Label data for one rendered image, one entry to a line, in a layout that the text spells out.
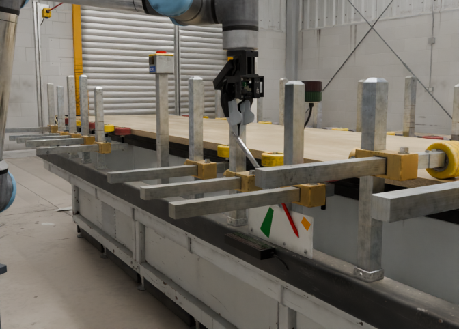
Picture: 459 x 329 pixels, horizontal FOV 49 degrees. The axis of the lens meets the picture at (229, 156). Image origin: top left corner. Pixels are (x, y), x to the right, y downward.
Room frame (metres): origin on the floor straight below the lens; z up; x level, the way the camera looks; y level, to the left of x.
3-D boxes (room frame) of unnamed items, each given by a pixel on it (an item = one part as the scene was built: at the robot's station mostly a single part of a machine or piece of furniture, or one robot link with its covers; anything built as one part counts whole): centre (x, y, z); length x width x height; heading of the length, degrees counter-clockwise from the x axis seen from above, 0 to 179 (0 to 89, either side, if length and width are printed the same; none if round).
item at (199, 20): (1.29, 0.09, 1.30); 0.12 x 0.12 x 0.09; 76
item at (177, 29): (4.19, 0.40, 1.25); 0.15 x 0.08 x 1.10; 32
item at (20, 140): (2.83, 0.97, 0.82); 0.43 x 0.03 x 0.04; 122
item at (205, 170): (1.62, 0.10, 0.84); 0.13 x 0.06 x 0.05; 32
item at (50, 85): (3.33, 1.18, 0.90); 0.03 x 0.03 x 0.48; 32
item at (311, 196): (1.20, -0.17, 0.85); 0.13 x 0.06 x 0.05; 32
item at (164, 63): (1.86, 0.25, 1.18); 0.07 x 0.07 x 0.08; 32
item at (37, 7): (3.62, 1.31, 1.20); 0.15 x 0.12 x 1.00; 32
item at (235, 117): (1.26, -0.02, 1.02); 0.06 x 0.03 x 0.09; 32
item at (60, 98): (3.12, 1.04, 0.88); 0.03 x 0.03 x 0.48; 32
